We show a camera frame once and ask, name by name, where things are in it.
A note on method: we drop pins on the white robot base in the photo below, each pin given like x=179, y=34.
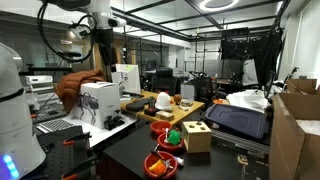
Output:
x=20, y=151

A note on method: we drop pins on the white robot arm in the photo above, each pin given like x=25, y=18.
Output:
x=97, y=23

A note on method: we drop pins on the empty red bowl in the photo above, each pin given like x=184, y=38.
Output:
x=159, y=127

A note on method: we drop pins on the red bowl with green toy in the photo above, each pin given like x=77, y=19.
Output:
x=167, y=146

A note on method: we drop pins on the red bowl with orange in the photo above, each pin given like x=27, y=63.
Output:
x=151, y=161

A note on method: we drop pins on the black office chair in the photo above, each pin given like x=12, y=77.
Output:
x=164, y=80

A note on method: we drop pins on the white plush chicken toy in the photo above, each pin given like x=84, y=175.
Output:
x=163, y=101

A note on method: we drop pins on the wooden desk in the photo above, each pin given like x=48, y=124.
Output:
x=180, y=115

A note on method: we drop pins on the tan flat cardboard box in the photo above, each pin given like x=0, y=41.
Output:
x=163, y=115

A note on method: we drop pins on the wooden shape sorter box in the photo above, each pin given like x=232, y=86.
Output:
x=197, y=136

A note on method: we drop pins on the white robot dog box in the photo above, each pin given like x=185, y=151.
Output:
x=96, y=103

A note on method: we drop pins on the blue white toothpaste tube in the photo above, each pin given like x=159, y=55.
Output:
x=179, y=160

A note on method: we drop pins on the orange fruit toy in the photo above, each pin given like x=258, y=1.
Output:
x=160, y=169

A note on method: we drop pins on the brown puffy jacket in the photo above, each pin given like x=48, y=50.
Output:
x=69, y=86

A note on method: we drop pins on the blue plastic bin lid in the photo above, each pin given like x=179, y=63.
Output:
x=243, y=120

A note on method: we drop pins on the grey keyboard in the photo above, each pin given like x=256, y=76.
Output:
x=54, y=125

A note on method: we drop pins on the large cardboard box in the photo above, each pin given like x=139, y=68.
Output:
x=294, y=153

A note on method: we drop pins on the black handled pliers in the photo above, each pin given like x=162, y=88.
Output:
x=165, y=161

